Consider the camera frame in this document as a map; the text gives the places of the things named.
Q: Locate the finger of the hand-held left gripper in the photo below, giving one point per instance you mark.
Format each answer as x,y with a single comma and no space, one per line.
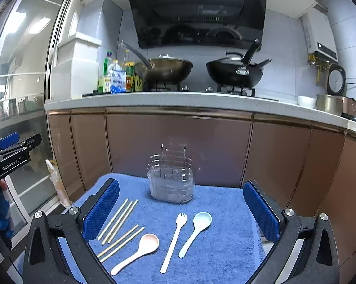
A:
9,140
12,165

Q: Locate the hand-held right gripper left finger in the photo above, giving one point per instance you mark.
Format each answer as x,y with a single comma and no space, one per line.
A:
102,210

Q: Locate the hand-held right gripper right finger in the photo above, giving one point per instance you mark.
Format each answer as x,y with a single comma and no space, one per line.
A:
260,210

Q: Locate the pink plastic spoon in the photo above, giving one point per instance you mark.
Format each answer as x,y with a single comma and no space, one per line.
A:
150,242

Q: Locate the light blue plastic spoon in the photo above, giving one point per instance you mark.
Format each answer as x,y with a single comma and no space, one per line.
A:
201,222

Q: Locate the white plastic fork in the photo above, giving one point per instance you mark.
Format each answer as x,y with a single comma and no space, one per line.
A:
173,242

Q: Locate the person's left hand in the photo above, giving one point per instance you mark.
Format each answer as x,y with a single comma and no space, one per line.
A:
5,213

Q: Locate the plastic bag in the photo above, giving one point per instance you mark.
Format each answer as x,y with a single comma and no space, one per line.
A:
59,189

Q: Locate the blue towel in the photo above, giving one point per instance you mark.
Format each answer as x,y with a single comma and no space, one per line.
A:
225,242

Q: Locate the sliding glass door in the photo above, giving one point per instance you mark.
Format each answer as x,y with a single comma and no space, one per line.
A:
24,80

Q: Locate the white boxed column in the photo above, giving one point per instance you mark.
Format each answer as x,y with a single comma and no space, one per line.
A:
74,65

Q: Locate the green plastic oil bottle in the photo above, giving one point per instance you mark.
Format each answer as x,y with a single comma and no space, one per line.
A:
104,77

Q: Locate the white bowl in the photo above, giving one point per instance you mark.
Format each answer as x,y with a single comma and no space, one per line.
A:
306,102

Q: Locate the gas stove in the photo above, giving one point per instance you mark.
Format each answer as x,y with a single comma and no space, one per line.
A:
234,90

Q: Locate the white and blue salt bag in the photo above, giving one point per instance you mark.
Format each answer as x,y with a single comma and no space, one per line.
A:
118,81

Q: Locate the steel inner pot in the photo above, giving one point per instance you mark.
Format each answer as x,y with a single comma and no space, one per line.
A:
330,105

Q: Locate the white stone countertop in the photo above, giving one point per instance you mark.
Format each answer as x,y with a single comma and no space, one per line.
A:
166,100

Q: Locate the dark olive oil bottle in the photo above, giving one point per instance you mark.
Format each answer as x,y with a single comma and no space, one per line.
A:
138,84

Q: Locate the green sauce bottle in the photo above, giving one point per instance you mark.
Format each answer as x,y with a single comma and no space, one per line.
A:
130,78

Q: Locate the black wok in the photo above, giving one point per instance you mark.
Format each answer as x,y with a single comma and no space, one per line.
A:
231,78

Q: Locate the tall bottle with gold cap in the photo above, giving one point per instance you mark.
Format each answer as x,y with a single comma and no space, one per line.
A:
126,56

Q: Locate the rice cooker with open lid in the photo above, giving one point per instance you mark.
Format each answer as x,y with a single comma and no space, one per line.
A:
336,80

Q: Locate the yellow gas valve pipes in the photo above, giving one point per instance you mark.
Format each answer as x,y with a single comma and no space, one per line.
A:
318,68

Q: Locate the white water heater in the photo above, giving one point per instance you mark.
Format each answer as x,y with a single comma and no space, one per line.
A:
320,32

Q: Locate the black range hood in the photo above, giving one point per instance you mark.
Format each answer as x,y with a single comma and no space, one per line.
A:
195,6

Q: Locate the grey wall casing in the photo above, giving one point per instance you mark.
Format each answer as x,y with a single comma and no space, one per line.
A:
111,20

